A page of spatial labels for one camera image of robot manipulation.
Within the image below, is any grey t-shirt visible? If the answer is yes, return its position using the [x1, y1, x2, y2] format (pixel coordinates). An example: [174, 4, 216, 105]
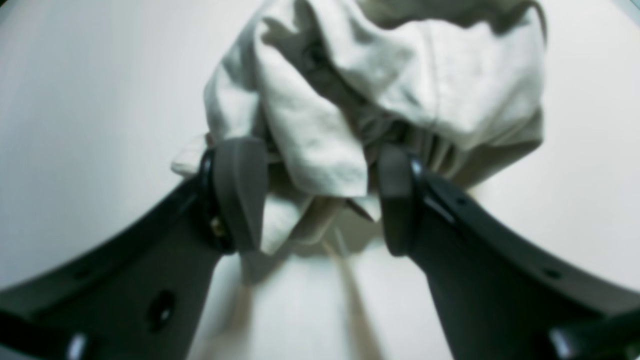
[171, 0, 547, 255]

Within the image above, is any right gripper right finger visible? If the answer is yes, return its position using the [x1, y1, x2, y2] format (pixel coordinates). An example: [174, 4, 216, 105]
[377, 145, 640, 360]

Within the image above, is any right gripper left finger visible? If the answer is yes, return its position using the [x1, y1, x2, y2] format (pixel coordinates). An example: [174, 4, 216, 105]
[1, 137, 268, 360]

